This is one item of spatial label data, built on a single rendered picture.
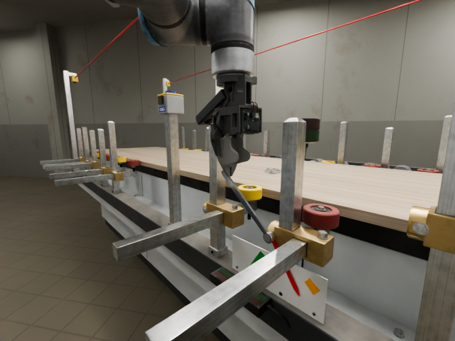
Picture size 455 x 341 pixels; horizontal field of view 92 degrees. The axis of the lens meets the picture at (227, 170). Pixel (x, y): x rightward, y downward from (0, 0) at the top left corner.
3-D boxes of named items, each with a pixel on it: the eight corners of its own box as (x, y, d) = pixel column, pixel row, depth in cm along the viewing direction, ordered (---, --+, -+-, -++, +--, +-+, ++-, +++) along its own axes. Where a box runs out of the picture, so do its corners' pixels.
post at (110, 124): (114, 197, 140) (107, 120, 132) (113, 196, 142) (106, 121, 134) (120, 196, 142) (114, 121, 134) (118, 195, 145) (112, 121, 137)
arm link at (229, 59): (202, 56, 46) (234, 65, 52) (203, 80, 47) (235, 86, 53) (232, 42, 39) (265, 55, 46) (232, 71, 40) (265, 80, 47)
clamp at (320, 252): (322, 268, 42) (324, 244, 42) (266, 243, 52) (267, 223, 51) (334, 257, 46) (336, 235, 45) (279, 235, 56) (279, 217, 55)
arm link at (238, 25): (206, 3, 48) (252, 3, 48) (208, 63, 50) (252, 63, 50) (203, -29, 39) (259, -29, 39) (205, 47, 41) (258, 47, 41)
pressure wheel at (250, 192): (263, 223, 69) (264, 188, 67) (237, 224, 69) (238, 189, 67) (258, 214, 77) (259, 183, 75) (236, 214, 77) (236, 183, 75)
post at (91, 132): (95, 190, 176) (89, 129, 168) (94, 189, 179) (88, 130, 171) (100, 189, 179) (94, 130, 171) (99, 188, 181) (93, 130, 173)
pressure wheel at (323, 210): (327, 266, 47) (332, 215, 45) (294, 252, 53) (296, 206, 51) (341, 252, 52) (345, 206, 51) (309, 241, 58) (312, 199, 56)
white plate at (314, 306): (323, 325, 44) (326, 280, 42) (231, 268, 62) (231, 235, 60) (323, 323, 44) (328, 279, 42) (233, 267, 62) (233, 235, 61)
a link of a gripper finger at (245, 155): (244, 178, 47) (244, 136, 46) (226, 175, 52) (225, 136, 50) (254, 176, 50) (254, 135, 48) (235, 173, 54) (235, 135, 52)
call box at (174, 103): (167, 115, 77) (166, 92, 75) (158, 116, 82) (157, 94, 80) (184, 116, 81) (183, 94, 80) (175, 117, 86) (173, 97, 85)
